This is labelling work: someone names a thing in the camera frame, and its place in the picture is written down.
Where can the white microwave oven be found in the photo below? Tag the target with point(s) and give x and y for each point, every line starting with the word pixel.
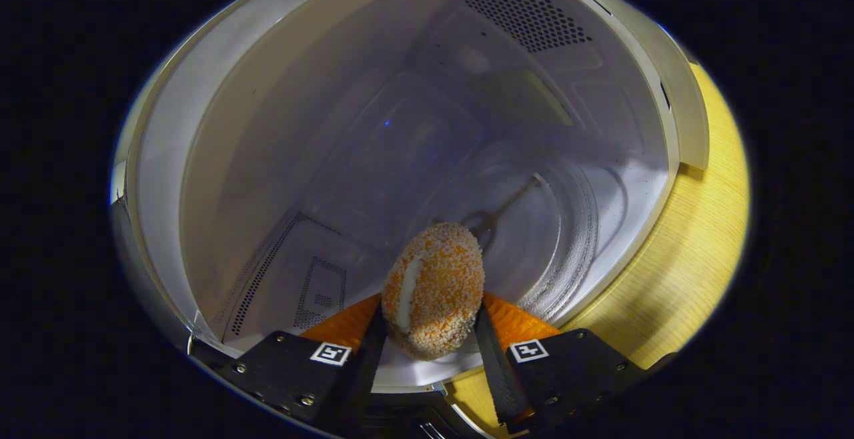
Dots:
pixel 267 159

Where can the glass microwave turntable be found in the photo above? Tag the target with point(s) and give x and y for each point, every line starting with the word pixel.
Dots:
pixel 547 239

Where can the breaded orange croquette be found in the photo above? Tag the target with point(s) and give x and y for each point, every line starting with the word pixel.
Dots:
pixel 437 292

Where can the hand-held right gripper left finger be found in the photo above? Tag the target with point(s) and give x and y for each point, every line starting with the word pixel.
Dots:
pixel 353 375

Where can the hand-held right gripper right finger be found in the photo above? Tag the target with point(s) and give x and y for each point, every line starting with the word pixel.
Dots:
pixel 497 372

